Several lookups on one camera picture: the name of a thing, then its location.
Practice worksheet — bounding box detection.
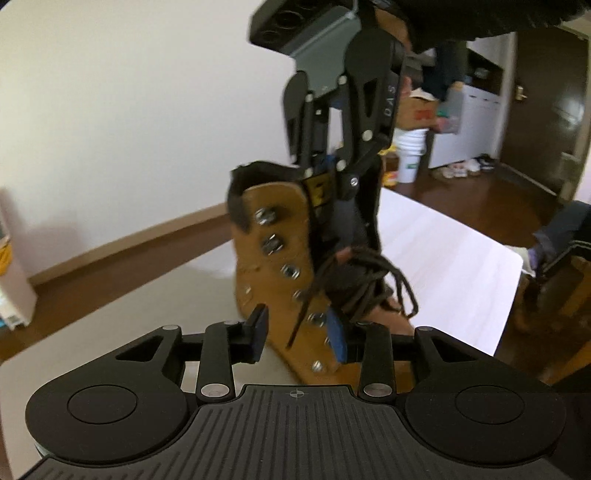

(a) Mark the person's leg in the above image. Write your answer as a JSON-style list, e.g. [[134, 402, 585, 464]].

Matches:
[[507, 200, 591, 278]]

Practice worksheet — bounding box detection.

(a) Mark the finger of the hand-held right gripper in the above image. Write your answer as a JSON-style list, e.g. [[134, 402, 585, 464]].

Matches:
[[283, 71, 333, 180], [333, 74, 408, 201]]

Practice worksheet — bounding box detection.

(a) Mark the grey cloth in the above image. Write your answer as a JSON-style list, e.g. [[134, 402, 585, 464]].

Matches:
[[444, 82, 468, 116]]

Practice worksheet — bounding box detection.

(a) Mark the person's right hand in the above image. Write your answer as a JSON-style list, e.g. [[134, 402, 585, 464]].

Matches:
[[374, 7, 415, 54]]

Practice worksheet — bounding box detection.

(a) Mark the tan leather boot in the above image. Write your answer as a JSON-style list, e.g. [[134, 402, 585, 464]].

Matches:
[[225, 159, 417, 387]]

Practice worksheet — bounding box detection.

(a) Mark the row of shoes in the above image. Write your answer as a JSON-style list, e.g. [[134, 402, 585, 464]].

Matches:
[[431, 156, 496, 179]]

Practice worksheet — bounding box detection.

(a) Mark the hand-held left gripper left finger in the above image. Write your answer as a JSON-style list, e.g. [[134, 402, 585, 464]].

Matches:
[[115, 303, 270, 403]]

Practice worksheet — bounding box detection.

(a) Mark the cardboard box with red print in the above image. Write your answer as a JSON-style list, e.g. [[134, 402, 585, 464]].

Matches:
[[396, 93, 438, 133]]

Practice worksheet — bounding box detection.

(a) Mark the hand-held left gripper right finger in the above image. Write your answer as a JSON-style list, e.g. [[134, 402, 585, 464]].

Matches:
[[325, 309, 468, 403]]

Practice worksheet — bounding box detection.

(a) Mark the plain white bucket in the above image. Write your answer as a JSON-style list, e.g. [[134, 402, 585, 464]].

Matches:
[[392, 128, 431, 158]]

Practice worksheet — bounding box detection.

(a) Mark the brown door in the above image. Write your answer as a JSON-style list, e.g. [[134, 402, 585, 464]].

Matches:
[[500, 27, 591, 205]]

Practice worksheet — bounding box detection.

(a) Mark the white low cabinet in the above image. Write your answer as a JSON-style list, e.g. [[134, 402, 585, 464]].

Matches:
[[428, 82, 505, 170]]

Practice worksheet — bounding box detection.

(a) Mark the white bucket with green label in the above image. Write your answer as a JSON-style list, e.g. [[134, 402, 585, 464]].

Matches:
[[396, 154, 424, 184]]

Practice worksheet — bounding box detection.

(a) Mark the wooden chair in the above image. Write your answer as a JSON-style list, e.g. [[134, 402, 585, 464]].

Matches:
[[512, 249, 591, 385]]

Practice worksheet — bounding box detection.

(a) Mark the colourful clothes pile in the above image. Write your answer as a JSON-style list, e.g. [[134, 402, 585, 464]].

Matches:
[[435, 107, 463, 136]]

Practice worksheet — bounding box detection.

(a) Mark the dark hanging jacket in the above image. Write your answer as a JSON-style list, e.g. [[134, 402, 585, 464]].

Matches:
[[421, 41, 470, 101]]

